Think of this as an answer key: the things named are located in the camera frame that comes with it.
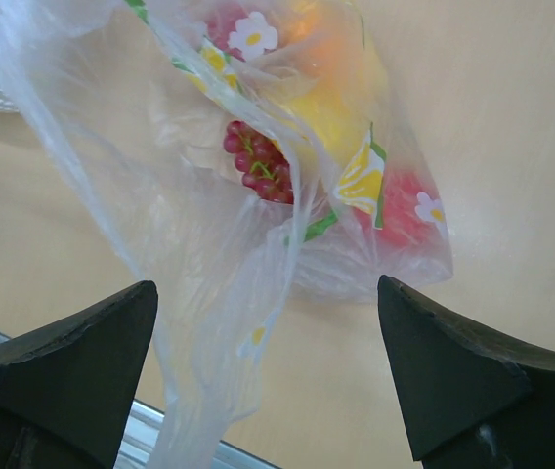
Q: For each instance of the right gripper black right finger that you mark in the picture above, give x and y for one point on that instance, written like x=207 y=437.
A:
x=470 y=395

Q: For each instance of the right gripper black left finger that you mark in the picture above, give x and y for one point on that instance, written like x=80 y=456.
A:
x=66 y=389

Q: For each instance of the red grape bunch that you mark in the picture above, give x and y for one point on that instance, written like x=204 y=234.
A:
x=262 y=166

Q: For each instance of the clear plastic fruit bag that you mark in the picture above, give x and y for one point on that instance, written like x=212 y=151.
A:
x=131 y=99

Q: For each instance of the red fruit in bag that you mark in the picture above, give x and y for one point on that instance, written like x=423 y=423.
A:
x=413 y=212

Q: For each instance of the yellow fruit in bag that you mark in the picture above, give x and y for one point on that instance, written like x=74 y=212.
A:
x=341 y=105

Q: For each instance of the orange fruit in bag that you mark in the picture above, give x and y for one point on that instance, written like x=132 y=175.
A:
x=324 y=43

